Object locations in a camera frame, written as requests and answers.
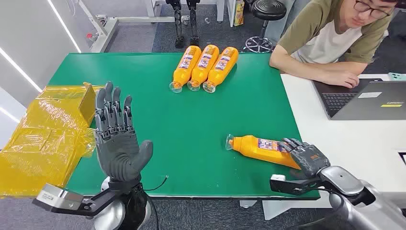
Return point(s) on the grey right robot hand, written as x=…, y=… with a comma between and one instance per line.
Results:
x=309, y=158

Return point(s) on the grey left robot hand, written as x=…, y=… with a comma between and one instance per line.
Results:
x=119, y=152

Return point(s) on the orange bottle with clear cap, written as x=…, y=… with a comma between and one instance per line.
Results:
x=187, y=65
x=253, y=149
x=204, y=65
x=222, y=66

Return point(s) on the yellow plastic-wrapped cardboard box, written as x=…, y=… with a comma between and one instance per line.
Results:
x=44, y=139

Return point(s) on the grey laptop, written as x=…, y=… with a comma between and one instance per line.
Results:
x=368, y=101

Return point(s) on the black-framed white card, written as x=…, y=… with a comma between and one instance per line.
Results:
x=403, y=158

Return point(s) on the teal phone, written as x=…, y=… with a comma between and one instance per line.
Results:
x=398, y=76

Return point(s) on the person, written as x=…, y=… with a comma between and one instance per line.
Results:
x=323, y=35

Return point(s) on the black robot leg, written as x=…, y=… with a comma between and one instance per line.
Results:
x=178, y=22
x=193, y=22

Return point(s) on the black round stool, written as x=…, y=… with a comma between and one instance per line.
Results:
x=268, y=9

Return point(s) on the yellow carton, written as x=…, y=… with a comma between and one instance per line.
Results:
x=239, y=12

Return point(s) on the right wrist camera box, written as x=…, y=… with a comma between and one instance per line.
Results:
x=290, y=186

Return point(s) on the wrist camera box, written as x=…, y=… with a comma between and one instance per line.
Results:
x=290, y=186
x=58, y=197

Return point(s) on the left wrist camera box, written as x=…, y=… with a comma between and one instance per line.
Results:
x=58, y=197

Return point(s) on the white metal frame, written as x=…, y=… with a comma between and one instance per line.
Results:
x=108, y=27

